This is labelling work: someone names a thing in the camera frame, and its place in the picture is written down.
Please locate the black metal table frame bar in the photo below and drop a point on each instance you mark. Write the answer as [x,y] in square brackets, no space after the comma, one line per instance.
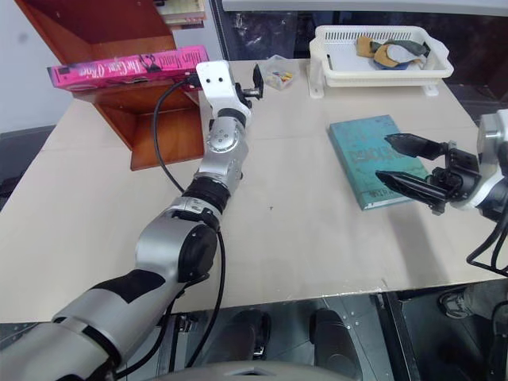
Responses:
[401,337]

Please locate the white plastic slotted basket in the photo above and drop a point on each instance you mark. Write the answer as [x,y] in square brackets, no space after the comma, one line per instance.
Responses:
[345,59]

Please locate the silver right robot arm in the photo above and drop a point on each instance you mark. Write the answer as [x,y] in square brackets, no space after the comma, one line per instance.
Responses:
[496,135]

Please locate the mustard yellow cloth piece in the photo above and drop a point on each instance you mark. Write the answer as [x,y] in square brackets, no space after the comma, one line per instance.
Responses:
[363,45]

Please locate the clear plastic box colourful pieces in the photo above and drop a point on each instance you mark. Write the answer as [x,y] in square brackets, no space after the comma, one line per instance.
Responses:
[282,77]

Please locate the black rounded shape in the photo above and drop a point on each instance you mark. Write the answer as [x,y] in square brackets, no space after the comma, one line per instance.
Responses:
[333,341]

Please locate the white round cloth piece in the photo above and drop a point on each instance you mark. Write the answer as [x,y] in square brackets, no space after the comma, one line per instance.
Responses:
[401,52]

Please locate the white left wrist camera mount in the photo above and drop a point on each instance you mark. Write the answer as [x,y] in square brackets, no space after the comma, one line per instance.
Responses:
[218,85]

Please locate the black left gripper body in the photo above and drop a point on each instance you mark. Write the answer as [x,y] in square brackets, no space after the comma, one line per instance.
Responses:
[243,95]

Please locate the grey sneaker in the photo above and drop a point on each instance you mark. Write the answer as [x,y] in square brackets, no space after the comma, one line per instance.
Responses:
[454,306]

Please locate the brown wooden bookshelf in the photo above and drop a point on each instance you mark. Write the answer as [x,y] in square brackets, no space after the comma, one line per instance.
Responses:
[119,24]

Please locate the teal hardcover book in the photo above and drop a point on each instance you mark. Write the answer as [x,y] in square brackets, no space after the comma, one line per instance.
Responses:
[357,158]

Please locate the pink hardcover book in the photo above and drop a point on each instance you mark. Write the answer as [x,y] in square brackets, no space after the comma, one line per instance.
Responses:
[127,67]

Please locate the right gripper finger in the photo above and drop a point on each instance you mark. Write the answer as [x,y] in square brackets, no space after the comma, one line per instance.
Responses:
[412,186]
[416,147]

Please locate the stack of beige books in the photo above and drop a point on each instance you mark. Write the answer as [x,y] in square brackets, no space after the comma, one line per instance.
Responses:
[184,10]

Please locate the grey trouser leg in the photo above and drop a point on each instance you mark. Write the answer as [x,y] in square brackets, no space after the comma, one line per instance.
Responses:
[486,297]

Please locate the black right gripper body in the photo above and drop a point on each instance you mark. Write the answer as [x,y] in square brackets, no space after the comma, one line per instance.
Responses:
[460,174]

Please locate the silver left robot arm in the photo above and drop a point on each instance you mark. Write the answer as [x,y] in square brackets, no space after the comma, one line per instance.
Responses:
[170,246]

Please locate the grey rounded robot torso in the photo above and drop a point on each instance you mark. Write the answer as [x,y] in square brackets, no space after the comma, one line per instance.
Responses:
[254,373]

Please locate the white window ledge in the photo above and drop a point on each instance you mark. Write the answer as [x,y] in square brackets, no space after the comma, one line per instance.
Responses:
[357,4]

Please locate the blue cloth piece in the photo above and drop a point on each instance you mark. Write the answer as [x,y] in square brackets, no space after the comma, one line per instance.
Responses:
[395,67]

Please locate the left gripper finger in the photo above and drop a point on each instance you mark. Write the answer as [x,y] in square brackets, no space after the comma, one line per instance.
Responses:
[259,79]

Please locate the tan cloth piece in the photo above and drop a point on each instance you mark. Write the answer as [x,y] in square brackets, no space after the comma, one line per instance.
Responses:
[383,57]

